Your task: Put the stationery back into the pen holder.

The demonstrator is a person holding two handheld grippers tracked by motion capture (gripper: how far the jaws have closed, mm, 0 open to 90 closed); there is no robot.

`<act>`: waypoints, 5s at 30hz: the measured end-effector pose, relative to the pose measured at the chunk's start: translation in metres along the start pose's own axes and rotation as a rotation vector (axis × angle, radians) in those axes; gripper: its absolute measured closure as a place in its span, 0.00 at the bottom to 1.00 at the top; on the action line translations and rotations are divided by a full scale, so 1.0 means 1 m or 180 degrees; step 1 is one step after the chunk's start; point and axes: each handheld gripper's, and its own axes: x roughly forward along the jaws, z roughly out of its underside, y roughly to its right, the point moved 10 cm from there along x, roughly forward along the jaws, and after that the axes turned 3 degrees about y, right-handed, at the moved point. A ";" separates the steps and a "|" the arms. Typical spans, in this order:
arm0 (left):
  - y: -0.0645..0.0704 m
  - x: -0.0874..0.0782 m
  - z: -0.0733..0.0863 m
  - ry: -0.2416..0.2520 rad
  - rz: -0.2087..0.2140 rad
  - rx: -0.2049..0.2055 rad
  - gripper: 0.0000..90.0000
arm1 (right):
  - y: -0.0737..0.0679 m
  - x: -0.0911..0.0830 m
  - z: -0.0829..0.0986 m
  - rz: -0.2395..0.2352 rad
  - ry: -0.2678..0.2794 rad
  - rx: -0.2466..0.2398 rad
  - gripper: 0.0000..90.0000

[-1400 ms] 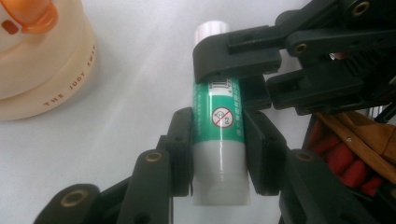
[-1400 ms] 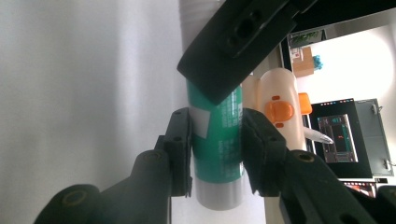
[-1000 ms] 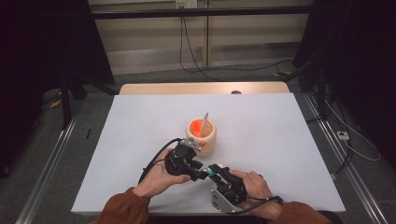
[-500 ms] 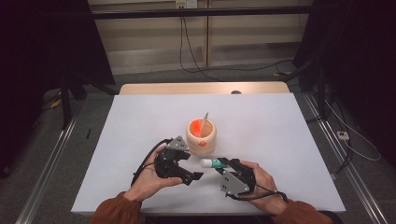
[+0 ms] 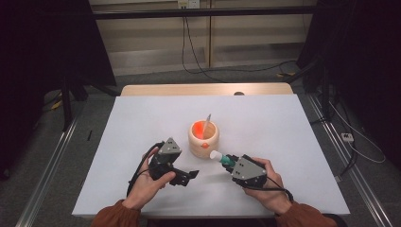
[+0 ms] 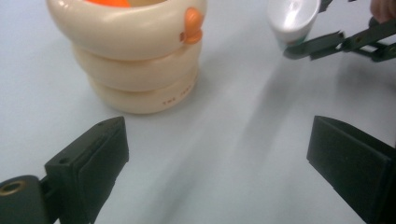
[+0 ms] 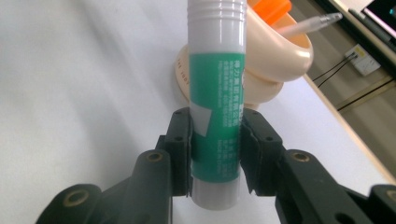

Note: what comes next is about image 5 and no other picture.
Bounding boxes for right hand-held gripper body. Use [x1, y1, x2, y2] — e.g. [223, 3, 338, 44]
[231, 153, 270, 190]

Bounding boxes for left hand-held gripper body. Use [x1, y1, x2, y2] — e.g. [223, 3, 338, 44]
[148, 137, 187, 187]

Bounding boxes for white and green glue stick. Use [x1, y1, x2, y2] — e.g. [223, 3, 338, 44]
[209, 149, 236, 166]

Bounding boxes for wooden pen holder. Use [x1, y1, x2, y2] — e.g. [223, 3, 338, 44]
[187, 118, 220, 160]

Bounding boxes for orange highlighter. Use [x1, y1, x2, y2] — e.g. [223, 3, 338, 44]
[191, 120, 208, 140]

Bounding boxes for silver pen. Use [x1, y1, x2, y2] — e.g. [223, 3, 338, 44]
[201, 113, 213, 138]

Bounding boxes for person's right hand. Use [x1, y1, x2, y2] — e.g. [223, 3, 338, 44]
[244, 156, 293, 216]

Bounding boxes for person's left hand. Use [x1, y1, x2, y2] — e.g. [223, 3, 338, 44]
[122, 146, 177, 211]

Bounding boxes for white table mat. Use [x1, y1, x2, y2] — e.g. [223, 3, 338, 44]
[71, 94, 351, 219]

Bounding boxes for wooden table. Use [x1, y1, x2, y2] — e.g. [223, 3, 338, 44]
[120, 82, 294, 97]

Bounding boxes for black metal stand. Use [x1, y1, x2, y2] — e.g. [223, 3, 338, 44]
[283, 56, 336, 123]
[59, 75, 121, 132]

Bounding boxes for black horizontal bar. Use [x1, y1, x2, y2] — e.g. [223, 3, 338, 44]
[93, 5, 318, 21]

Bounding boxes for black curtain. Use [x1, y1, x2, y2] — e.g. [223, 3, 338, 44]
[296, 0, 401, 163]
[0, 0, 118, 182]

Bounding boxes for left hand-held gripper cable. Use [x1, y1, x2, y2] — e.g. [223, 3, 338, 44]
[126, 141, 166, 199]

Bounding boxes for hand-held gripper cable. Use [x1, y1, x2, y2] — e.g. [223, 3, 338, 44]
[248, 176, 294, 203]
[126, 141, 166, 199]

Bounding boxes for right hand-held gripper cable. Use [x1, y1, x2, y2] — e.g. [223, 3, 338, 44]
[248, 176, 294, 203]

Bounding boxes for aluminium floor rail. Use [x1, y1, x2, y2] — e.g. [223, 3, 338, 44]
[14, 115, 80, 227]
[306, 94, 394, 227]

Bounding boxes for black floor cable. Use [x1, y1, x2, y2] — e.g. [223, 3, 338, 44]
[338, 94, 359, 178]

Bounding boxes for black hanging cable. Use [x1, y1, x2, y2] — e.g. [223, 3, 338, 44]
[181, 16, 298, 76]
[183, 17, 227, 84]

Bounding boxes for white floor cable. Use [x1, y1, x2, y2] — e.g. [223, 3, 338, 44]
[327, 99, 388, 165]

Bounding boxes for white wall socket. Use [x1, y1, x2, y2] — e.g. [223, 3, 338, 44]
[177, 0, 201, 9]

